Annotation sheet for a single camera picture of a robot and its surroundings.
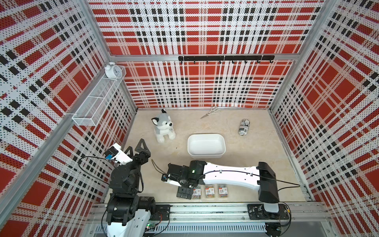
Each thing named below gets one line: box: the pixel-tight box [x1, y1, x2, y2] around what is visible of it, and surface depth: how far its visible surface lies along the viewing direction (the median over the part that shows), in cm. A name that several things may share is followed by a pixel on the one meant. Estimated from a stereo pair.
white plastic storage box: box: [187, 133, 227, 159], surface depth 99 cm
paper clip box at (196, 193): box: [191, 188, 201, 199], surface depth 80 cm
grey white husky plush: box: [151, 108, 177, 144], surface depth 92 cm
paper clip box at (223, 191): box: [218, 184, 228, 198], surface depth 80 cm
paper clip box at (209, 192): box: [205, 186, 215, 198], surface depth 80 cm
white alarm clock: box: [104, 61, 123, 79], surface depth 82 cm
